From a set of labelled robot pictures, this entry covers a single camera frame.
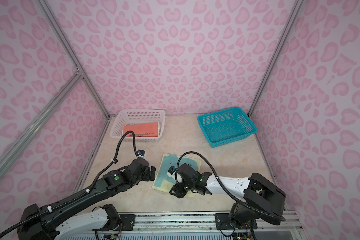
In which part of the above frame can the right aluminium corner post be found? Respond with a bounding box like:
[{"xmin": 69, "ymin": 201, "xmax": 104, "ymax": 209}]
[{"xmin": 248, "ymin": 0, "xmax": 306, "ymax": 118}]

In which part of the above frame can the red brown towel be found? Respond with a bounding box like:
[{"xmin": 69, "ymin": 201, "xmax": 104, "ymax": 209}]
[{"xmin": 122, "ymin": 122, "xmax": 160, "ymax": 138}]

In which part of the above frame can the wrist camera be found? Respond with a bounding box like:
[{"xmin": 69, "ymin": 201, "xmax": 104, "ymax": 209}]
[
  {"xmin": 168, "ymin": 166, "xmax": 177, "ymax": 176},
  {"xmin": 137, "ymin": 150, "xmax": 146, "ymax": 159}
]

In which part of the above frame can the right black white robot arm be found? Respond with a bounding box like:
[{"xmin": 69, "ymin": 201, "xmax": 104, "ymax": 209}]
[{"xmin": 167, "ymin": 164, "xmax": 286, "ymax": 230}]

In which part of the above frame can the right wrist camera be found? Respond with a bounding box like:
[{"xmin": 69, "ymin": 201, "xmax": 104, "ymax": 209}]
[{"xmin": 168, "ymin": 166, "xmax": 177, "ymax": 176}]

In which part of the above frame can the teal cat face towel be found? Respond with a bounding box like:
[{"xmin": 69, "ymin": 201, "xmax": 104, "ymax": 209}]
[{"xmin": 152, "ymin": 153, "xmax": 202, "ymax": 193}]

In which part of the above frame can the white plastic basket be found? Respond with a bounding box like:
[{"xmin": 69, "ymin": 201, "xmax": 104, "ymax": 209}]
[{"xmin": 110, "ymin": 110, "xmax": 166, "ymax": 142}]

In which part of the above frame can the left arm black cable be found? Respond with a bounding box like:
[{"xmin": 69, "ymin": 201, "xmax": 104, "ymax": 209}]
[{"xmin": 0, "ymin": 130, "xmax": 139, "ymax": 240}]

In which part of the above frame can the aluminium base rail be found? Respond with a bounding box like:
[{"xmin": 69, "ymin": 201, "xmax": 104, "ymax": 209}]
[{"xmin": 44, "ymin": 209, "xmax": 307, "ymax": 240}]

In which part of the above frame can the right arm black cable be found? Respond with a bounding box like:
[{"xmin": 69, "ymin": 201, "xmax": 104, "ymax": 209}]
[{"xmin": 174, "ymin": 151, "xmax": 287, "ymax": 223}]

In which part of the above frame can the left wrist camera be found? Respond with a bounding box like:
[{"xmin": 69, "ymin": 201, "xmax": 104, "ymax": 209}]
[{"xmin": 137, "ymin": 150, "xmax": 146, "ymax": 159}]

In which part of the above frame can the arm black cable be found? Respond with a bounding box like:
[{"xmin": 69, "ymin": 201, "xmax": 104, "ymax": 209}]
[
  {"xmin": 0, "ymin": 130, "xmax": 139, "ymax": 240},
  {"xmin": 174, "ymin": 151, "xmax": 287, "ymax": 223}
]

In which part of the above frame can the left aluminium corner post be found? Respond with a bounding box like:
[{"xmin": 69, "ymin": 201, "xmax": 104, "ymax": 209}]
[{"xmin": 34, "ymin": 0, "xmax": 111, "ymax": 120}]

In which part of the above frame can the aluminium corner post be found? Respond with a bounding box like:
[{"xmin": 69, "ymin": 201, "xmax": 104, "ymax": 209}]
[
  {"xmin": 248, "ymin": 0, "xmax": 306, "ymax": 118},
  {"xmin": 34, "ymin": 0, "xmax": 111, "ymax": 120}
]

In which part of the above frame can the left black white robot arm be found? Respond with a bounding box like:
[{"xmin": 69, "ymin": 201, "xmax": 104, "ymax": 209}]
[{"xmin": 17, "ymin": 157, "xmax": 156, "ymax": 240}]

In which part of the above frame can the teal plastic basket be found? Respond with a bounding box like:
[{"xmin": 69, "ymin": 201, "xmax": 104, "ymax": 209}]
[{"xmin": 197, "ymin": 107, "xmax": 258, "ymax": 148}]

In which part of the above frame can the aluminium frame diagonal bar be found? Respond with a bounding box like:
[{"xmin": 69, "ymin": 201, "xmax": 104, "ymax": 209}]
[{"xmin": 0, "ymin": 71, "xmax": 82, "ymax": 180}]

